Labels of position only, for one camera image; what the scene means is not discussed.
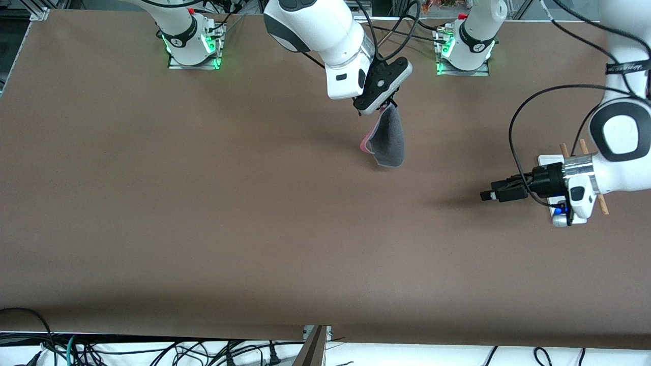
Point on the silver metal bracket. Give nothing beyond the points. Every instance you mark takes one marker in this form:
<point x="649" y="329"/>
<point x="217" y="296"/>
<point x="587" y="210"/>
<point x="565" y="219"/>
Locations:
<point x="328" y="333"/>

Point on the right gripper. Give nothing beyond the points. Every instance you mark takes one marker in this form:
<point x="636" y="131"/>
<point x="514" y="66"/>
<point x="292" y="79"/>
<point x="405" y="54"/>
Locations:
<point x="391" y="100"/>

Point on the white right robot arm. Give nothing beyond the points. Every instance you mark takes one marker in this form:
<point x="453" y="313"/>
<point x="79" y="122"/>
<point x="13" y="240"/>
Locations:
<point x="315" y="25"/>

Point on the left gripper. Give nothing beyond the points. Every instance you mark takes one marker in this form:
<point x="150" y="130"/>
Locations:
<point x="548" y="181"/>

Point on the orange object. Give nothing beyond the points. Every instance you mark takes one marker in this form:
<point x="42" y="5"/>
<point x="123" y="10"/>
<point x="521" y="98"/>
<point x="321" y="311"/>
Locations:
<point x="432" y="5"/>

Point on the aluminium frame profile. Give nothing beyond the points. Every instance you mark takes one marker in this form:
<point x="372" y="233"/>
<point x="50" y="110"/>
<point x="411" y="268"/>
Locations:
<point x="36" y="10"/>

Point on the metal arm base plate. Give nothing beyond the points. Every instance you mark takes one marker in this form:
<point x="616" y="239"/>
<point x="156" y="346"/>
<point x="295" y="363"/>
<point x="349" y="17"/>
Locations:
<point x="193" y="66"/>
<point x="463" y="73"/>

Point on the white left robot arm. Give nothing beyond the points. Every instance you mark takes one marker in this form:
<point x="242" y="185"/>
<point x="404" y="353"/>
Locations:
<point x="630" y="173"/>

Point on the white rack with wooden rods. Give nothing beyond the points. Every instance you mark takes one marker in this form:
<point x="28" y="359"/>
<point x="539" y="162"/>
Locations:
<point x="551" y="159"/>

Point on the brown table cover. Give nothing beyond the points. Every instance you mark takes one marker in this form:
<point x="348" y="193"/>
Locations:
<point x="254" y="229"/>

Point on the grey and pink towel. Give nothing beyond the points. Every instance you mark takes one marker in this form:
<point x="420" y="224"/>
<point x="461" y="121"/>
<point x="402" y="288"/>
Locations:
<point x="390" y="140"/>

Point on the dark metal post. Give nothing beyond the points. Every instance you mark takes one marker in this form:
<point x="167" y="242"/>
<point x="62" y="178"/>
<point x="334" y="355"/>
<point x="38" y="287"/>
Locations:
<point x="313" y="351"/>

